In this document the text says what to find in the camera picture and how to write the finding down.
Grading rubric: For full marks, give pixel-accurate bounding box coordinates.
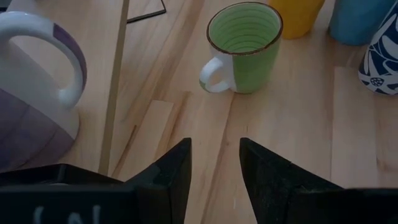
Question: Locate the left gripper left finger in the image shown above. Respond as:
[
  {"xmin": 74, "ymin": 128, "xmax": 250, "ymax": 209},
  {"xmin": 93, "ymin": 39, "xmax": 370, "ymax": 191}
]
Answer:
[{"xmin": 123, "ymin": 138, "xmax": 193, "ymax": 224}]

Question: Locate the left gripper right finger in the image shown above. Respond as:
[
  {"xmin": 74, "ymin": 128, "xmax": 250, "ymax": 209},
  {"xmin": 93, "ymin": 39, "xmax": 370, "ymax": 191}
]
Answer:
[{"xmin": 239, "ymin": 138, "xmax": 343, "ymax": 224}]

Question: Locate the green and white mug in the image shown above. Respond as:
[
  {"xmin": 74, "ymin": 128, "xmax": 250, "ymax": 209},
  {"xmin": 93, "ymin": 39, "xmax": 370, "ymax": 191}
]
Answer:
[{"xmin": 198, "ymin": 1, "xmax": 284, "ymax": 95}]

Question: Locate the purple and white mug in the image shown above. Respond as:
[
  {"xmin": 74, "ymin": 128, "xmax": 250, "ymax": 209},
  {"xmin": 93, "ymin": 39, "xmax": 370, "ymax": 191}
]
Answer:
[{"xmin": 0, "ymin": 11, "xmax": 88, "ymax": 174}]

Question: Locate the blue floral white mug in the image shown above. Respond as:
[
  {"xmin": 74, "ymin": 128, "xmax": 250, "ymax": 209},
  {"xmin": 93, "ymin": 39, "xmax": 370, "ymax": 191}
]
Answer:
[{"xmin": 357, "ymin": 0, "xmax": 398, "ymax": 96}]

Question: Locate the yellow mug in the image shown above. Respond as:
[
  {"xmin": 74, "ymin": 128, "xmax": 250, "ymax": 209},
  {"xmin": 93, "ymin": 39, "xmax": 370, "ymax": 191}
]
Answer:
[{"xmin": 267, "ymin": 0, "xmax": 326, "ymax": 40}]

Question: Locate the light blue faceted mug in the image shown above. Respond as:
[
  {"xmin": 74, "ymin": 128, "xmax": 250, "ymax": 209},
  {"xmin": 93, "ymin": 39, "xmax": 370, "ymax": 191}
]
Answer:
[{"xmin": 328, "ymin": 0, "xmax": 396, "ymax": 47}]

